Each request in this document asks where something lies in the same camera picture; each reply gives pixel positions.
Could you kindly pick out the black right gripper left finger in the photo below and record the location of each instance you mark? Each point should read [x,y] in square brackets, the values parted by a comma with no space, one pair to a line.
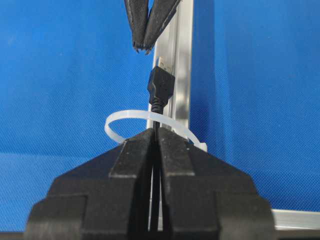
[106,198]

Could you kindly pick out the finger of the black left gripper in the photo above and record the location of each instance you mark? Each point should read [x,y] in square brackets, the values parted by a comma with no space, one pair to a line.
[160,15]
[138,14]

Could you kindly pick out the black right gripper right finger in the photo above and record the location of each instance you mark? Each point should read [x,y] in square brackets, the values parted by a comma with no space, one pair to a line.
[206,198]

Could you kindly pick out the white zip tie loop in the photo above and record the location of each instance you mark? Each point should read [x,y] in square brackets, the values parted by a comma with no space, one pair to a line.
[179,128]

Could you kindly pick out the aluminium extrusion square frame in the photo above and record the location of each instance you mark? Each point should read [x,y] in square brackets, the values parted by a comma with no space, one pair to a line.
[248,86]

